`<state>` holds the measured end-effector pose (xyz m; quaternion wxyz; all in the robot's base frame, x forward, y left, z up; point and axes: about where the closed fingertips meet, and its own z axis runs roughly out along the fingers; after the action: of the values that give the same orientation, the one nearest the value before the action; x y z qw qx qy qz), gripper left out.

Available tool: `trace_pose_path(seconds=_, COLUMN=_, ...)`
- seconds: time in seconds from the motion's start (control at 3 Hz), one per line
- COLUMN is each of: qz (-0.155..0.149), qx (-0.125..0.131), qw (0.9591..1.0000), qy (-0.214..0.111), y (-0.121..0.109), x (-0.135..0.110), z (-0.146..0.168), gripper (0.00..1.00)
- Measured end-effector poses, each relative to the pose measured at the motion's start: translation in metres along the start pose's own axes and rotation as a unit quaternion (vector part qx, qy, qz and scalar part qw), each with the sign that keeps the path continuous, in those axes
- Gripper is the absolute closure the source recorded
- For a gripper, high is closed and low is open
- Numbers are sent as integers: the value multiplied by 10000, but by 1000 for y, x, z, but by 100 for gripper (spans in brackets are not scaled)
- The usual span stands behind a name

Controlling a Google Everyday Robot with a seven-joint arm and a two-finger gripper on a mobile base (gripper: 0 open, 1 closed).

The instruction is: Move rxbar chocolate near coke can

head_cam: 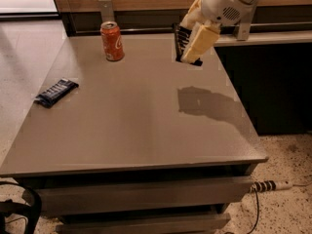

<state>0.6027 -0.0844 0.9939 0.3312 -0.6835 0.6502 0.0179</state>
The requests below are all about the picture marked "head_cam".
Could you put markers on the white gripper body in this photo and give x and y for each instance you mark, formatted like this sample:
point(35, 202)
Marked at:
point(221, 6)

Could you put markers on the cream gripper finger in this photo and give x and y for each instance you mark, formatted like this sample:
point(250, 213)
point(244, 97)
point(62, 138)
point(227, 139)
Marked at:
point(194, 16)
point(202, 37)

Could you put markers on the black rxbar chocolate bar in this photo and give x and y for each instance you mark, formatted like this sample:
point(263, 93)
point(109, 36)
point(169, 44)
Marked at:
point(181, 40)

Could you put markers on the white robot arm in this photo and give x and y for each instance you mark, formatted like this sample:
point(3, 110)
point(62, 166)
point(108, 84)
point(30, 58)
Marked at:
point(200, 27)

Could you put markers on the orange coke can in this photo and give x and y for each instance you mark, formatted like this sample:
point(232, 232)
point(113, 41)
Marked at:
point(112, 41)

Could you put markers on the dark blue snack bar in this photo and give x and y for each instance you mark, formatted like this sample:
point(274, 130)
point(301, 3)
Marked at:
point(59, 90)

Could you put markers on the upper grey drawer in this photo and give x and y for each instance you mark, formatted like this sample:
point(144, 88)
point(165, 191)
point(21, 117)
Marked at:
point(110, 198)

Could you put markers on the grey drawer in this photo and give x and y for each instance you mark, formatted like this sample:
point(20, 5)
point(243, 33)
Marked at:
point(179, 224)
point(110, 198)

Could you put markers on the white power strip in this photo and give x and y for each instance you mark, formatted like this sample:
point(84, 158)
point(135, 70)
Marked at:
point(270, 185)

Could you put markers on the lower grey drawer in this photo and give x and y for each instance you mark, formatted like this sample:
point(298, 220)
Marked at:
point(179, 224)

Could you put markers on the black chair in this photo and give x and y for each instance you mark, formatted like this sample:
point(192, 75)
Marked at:
point(31, 213)

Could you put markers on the right metal bracket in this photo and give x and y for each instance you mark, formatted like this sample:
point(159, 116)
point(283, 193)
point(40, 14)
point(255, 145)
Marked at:
point(243, 27)

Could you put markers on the metal bracket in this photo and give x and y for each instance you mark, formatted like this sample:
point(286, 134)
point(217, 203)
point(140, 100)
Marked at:
point(243, 27)
point(106, 10)

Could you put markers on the left metal bracket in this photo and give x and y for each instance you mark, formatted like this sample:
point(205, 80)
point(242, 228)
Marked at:
point(106, 10)

